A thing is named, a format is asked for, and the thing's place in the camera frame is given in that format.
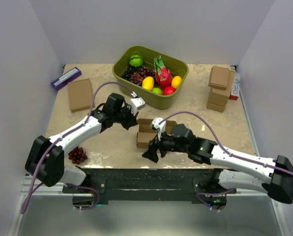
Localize green toy lime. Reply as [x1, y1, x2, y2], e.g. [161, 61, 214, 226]
[152, 87, 163, 95]

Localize purple white small box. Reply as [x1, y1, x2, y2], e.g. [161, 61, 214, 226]
[51, 67, 82, 91]

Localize brown cardboard box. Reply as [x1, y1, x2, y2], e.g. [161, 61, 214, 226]
[67, 79, 93, 113]
[136, 118, 177, 149]

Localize green toy watermelon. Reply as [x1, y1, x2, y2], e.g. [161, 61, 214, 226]
[129, 54, 144, 67]

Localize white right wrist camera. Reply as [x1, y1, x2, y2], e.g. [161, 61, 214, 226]
[150, 118, 166, 140]

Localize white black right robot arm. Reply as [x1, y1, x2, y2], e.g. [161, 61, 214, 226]
[142, 124, 293, 204]

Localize dark blue toy grapes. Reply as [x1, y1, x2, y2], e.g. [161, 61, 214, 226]
[122, 67, 135, 81]

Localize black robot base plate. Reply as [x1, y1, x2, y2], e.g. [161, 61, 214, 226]
[63, 169, 236, 210]

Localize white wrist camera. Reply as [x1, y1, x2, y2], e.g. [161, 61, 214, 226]
[150, 118, 166, 140]
[129, 97, 146, 115]

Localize red toy dragon fruit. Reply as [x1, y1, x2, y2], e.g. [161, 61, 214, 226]
[154, 56, 173, 89]

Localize white red box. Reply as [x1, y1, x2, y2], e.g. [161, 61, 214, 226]
[229, 73, 240, 100]

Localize aluminium frame rail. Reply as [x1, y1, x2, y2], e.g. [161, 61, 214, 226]
[19, 174, 68, 197]

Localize red toy apple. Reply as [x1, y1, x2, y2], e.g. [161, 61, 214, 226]
[162, 86, 176, 95]

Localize stacked brown cardboard boxes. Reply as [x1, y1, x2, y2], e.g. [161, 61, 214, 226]
[206, 66, 236, 113]

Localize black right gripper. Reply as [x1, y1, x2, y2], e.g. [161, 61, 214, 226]
[143, 127, 189, 162]

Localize flat brown cardboard box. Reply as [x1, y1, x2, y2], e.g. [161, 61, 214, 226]
[67, 79, 93, 113]

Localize olive green plastic basin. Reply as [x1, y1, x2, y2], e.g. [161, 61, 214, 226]
[112, 46, 188, 110]

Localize red grapes on table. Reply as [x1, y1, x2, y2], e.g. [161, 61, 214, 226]
[68, 147, 88, 165]

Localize yellow orange toy mango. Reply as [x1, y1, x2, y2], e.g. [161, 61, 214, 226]
[171, 76, 182, 89]

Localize dark red toy grapes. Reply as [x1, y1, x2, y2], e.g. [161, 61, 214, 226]
[130, 66, 155, 86]

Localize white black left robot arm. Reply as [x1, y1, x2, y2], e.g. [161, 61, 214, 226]
[25, 93, 145, 193]

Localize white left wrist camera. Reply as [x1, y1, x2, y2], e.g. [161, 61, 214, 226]
[129, 97, 146, 115]

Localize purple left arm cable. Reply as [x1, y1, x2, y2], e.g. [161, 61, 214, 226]
[20, 82, 137, 214]

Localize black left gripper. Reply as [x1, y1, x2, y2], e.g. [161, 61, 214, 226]
[113, 103, 139, 130]

